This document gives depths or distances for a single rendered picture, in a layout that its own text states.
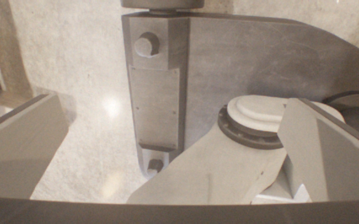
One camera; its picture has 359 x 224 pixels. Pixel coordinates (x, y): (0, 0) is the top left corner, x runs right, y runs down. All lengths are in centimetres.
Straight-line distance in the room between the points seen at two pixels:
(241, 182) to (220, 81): 26
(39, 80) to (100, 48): 35
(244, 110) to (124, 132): 62
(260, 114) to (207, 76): 18
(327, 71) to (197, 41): 29
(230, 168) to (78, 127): 80
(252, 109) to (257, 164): 10
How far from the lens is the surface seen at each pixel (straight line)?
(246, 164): 32
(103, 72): 77
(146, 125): 55
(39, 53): 92
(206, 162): 30
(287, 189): 49
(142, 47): 40
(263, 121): 35
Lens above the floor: 61
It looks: 57 degrees down
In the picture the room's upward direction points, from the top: 159 degrees counter-clockwise
